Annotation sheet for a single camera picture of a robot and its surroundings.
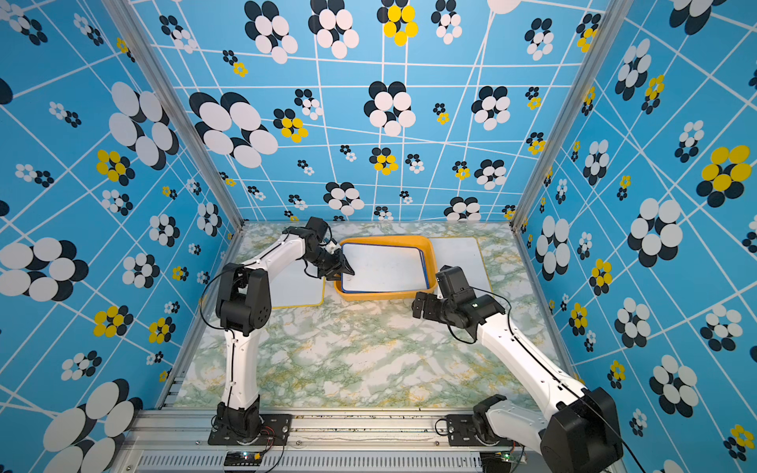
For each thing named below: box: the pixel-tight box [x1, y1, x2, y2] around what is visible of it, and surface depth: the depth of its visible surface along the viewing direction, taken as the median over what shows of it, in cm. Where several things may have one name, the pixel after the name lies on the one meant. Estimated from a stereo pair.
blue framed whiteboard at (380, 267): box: [341, 243, 430, 293], surface depth 104 cm
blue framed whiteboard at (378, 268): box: [341, 243, 430, 294], surface depth 104 cm
